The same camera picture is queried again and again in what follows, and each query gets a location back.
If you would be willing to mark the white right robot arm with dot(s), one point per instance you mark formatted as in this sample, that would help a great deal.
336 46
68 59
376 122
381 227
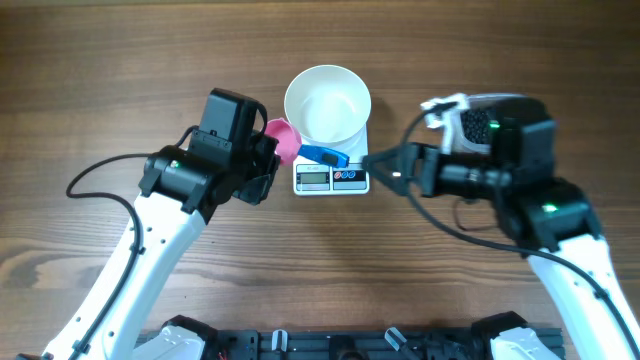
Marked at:
558 233

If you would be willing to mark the black beans in container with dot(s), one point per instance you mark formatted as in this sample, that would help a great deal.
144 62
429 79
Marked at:
476 126

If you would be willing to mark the pink scoop blue handle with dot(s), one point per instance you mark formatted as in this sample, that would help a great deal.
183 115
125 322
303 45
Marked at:
290 146

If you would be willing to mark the white digital kitchen scale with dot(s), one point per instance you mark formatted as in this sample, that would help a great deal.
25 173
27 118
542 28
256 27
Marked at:
314 179

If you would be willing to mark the clear plastic container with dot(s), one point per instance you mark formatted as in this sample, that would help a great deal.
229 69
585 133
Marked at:
480 102

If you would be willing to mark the white bowl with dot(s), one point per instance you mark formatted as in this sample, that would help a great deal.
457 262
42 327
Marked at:
327 104

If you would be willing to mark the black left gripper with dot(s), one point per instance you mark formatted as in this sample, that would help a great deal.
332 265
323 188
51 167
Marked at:
267 163

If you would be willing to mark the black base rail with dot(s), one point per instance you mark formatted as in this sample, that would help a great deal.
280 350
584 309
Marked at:
502 336

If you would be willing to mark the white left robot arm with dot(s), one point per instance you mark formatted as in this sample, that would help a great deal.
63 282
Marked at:
182 185

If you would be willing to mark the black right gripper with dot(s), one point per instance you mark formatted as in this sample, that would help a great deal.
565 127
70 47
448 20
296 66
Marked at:
428 170

